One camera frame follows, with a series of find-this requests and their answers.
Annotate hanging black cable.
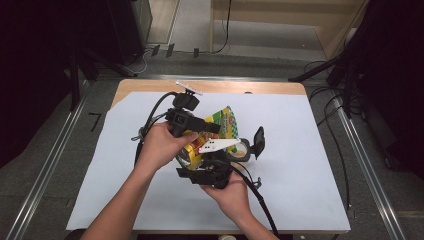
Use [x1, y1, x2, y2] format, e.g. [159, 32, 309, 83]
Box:
[212, 0, 233, 55]

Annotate jar with black flip lid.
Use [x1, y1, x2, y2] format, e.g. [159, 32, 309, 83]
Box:
[228, 125, 266, 164]

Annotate person's left hand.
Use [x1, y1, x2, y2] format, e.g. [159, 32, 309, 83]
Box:
[134, 121, 200, 173]

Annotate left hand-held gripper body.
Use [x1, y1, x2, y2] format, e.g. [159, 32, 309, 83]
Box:
[165, 80, 203, 138]

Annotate wooden table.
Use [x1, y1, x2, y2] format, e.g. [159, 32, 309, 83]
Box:
[65, 78, 352, 236]

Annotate yellow green spout pouch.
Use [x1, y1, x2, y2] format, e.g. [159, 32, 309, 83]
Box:
[175, 105, 241, 172]

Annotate black curtain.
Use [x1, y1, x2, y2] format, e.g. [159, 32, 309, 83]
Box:
[343, 0, 424, 181]
[0, 0, 113, 169]

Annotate black cabinet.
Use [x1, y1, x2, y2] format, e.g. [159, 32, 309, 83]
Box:
[106, 0, 153, 66]

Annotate light wooden furniture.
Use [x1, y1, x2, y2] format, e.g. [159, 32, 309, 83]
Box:
[209, 0, 369, 61]

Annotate hand-held gripper cable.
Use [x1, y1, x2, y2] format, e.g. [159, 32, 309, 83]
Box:
[229, 164, 280, 238]
[130, 91, 178, 168]

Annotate aluminium floor rail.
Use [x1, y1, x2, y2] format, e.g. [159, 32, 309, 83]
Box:
[333, 96, 407, 240]
[5, 79, 92, 240]
[137, 73, 292, 83]

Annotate person's right hand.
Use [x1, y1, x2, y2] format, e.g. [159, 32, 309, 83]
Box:
[200, 172, 253, 225]

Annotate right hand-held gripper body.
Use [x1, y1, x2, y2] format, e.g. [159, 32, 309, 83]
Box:
[187, 138, 242, 190]

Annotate white floor cable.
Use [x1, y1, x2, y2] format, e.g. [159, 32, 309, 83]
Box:
[132, 49, 150, 75]

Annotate black stand leg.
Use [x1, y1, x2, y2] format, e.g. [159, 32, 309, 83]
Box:
[288, 55, 342, 84]
[67, 49, 101, 113]

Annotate left hand-held gripper cable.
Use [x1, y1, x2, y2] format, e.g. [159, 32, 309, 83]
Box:
[130, 91, 178, 168]

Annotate right hand-held gripper cable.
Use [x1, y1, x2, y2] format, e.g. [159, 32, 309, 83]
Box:
[229, 164, 280, 238]

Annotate black floor cables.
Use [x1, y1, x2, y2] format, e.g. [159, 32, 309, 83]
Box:
[303, 59, 353, 212]

